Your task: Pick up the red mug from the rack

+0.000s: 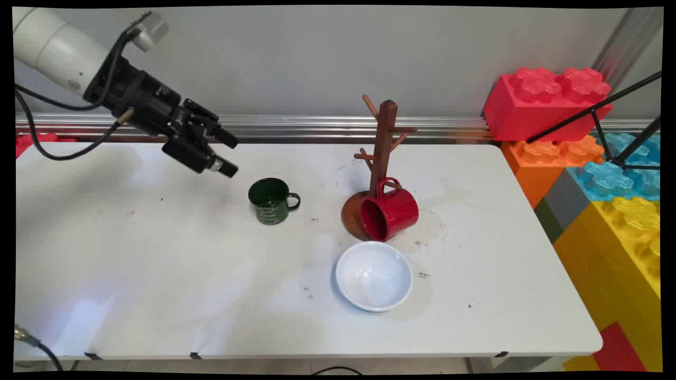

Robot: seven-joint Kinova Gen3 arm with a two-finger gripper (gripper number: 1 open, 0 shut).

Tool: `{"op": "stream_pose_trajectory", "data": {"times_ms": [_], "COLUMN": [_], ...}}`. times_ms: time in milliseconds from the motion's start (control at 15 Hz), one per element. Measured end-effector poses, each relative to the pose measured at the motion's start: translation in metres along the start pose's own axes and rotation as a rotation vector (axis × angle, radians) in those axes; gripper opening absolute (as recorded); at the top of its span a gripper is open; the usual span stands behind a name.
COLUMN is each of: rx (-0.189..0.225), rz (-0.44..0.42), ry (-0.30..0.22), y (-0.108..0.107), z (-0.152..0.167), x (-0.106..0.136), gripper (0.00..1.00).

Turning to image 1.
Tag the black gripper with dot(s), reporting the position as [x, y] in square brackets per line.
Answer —
[142, 97]

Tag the red mug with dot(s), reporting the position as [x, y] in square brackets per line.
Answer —
[391, 211]

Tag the dark green enamel mug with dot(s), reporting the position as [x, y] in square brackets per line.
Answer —
[270, 201]

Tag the brown wooden mug tree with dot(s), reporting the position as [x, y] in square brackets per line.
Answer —
[384, 142]

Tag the small red toy block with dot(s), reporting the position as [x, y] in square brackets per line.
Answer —
[37, 141]

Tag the white ceramic bowl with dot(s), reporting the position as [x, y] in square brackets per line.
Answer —
[374, 277]

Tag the giant orange toy block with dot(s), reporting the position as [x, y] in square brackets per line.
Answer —
[538, 163]

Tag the giant red toy block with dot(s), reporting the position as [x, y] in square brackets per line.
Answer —
[538, 105]

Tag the giant dark green toy block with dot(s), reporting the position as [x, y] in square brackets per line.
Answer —
[548, 220]

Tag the giant grey toy block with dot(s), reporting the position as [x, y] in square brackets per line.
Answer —
[566, 200]

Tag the black tripod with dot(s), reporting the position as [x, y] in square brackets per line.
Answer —
[597, 113]

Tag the giant blue toy block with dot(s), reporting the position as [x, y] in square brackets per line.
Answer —
[607, 179]

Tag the giant yellow toy block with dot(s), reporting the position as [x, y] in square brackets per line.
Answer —
[618, 253]

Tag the red block panel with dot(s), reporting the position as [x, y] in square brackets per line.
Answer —
[618, 348]

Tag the aluminium rail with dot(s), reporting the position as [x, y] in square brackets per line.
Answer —
[317, 126]

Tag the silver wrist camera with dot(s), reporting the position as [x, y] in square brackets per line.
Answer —
[152, 30]

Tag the aluminium post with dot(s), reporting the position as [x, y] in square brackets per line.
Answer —
[628, 42]

